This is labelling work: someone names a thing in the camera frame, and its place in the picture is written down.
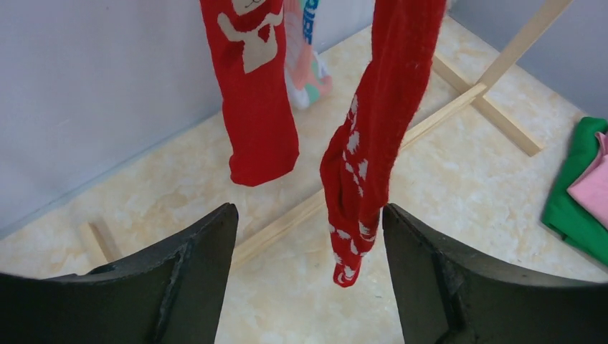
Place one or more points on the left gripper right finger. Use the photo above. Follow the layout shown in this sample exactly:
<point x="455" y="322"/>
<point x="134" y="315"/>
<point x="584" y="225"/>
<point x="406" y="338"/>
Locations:
<point x="449" y="292"/>

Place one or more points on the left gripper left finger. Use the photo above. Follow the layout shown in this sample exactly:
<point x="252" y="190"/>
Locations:
<point x="169" y="292"/>

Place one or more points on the red patterned sock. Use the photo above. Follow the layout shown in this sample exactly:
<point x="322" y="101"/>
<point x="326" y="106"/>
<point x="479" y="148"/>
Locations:
<point x="356" y="167"/>
<point x="248" y="45"/>

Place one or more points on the pink patterned sock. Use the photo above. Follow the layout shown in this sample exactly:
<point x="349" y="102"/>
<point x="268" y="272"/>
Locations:
<point x="307" y="78"/>

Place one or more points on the green folded cloth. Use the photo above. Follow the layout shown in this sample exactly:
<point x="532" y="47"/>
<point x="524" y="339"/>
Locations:
<point x="576" y="207"/>

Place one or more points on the pink folded cloth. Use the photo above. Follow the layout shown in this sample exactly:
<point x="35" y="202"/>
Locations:
<point x="589" y="190"/>

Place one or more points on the wooden drying rack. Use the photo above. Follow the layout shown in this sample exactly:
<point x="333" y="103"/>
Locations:
<point x="475" y="95"/>

